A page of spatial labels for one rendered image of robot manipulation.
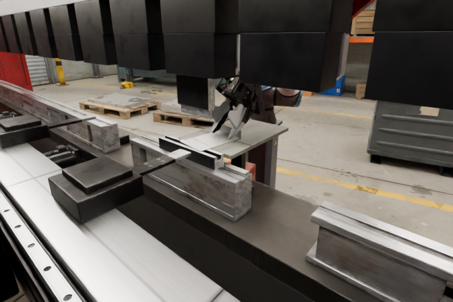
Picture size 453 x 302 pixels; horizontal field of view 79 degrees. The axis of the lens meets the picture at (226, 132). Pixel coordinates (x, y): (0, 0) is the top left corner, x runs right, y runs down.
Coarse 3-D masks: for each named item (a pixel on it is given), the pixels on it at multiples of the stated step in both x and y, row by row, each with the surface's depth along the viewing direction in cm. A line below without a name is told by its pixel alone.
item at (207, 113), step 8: (184, 80) 61; (192, 80) 59; (200, 80) 57; (208, 80) 56; (184, 88) 61; (192, 88) 60; (200, 88) 58; (208, 88) 57; (184, 96) 62; (192, 96) 60; (200, 96) 59; (208, 96) 57; (184, 104) 63; (192, 104) 61; (200, 104) 59; (208, 104) 58; (184, 112) 65; (192, 112) 63; (200, 112) 61; (208, 112) 60
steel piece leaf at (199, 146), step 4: (184, 140) 69; (188, 140) 69; (192, 140) 69; (196, 140) 69; (188, 144) 67; (192, 144) 67; (196, 144) 67; (200, 144) 67; (204, 144) 67; (196, 148) 64; (200, 148) 64; (204, 148) 64; (208, 148) 64
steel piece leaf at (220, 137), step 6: (222, 126) 75; (228, 126) 74; (216, 132) 75; (222, 132) 75; (228, 132) 74; (240, 132) 71; (192, 138) 71; (198, 138) 71; (204, 138) 71; (210, 138) 71; (216, 138) 71; (222, 138) 71; (234, 138) 71; (240, 138) 71; (210, 144) 67; (216, 144) 67; (222, 144) 67
